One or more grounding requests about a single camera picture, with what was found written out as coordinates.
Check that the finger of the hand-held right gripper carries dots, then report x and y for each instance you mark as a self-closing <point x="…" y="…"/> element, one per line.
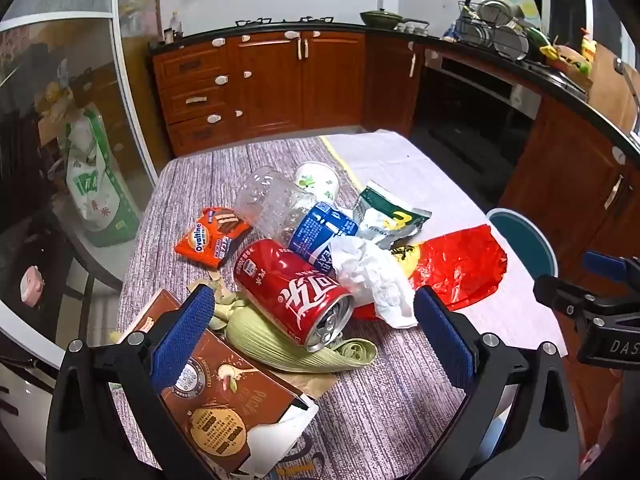
<point x="607" y="265"/>
<point x="562" y="292"/>

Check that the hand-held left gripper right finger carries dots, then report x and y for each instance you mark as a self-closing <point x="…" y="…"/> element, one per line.
<point x="445" y="335"/>

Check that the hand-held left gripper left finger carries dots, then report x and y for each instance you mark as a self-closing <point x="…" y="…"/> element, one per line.
<point x="182" y="337"/>

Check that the teal trash bin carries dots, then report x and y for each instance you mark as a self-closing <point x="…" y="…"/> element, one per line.
<point x="525" y="242"/>

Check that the red plastic bag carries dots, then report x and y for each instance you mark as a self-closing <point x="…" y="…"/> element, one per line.
<point x="460" y="265"/>

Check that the brown printed cardboard box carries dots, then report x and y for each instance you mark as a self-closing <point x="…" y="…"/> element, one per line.
<point x="225" y="400"/>

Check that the green wrapping leaves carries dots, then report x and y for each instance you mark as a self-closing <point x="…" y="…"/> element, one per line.
<point x="270" y="347"/>

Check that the white tissue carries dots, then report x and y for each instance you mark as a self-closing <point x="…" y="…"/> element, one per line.
<point x="372" y="275"/>

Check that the orange snack wrapper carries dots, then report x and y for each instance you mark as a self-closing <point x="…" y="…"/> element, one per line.
<point x="210" y="237"/>

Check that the red soda can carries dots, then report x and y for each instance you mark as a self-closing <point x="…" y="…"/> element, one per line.
<point x="287" y="290"/>

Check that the green and white snack bag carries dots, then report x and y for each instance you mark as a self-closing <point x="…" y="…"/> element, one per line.
<point x="387" y="217"/>

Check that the torn brown paper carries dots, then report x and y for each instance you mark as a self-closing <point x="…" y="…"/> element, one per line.
<point x="312" y="382"/>

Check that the clear bottle with blue label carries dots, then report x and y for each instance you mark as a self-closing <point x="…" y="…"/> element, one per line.
<point x="280" y="210"/>

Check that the white paper cup leaf print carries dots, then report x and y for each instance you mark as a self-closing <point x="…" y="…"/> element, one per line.
<point x="317" y="177"/>

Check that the grey and white tablecloth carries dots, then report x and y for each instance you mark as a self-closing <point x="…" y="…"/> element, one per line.
<point x="380" y="410"/>

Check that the pink piggy figure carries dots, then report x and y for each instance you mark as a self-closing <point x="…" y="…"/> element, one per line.
<point x="31" y="285"/>

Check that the wooden cutting board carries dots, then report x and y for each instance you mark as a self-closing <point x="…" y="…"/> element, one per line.
<point x="612" y="90"/>

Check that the green and white sack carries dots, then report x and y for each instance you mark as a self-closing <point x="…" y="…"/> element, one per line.
<point x="95" y="185"/>

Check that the metal faucet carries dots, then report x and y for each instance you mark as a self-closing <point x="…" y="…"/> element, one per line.
<point x="631" y="85"/>

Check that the built-in dark oven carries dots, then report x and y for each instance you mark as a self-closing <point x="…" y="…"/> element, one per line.
<point x="470" y="105"/>

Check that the glass sliding door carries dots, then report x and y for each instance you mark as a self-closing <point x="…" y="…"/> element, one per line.
<point x="60" y="110"/>

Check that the metal dish rack with dishes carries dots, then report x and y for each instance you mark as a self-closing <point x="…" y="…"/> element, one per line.
<point x="495" y="30"/>

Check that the green wok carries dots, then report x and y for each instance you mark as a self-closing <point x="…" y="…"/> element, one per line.
<point x="381" y="17"/>

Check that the black gas stove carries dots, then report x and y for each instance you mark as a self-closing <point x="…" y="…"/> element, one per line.
<point x="285" y="20"/>

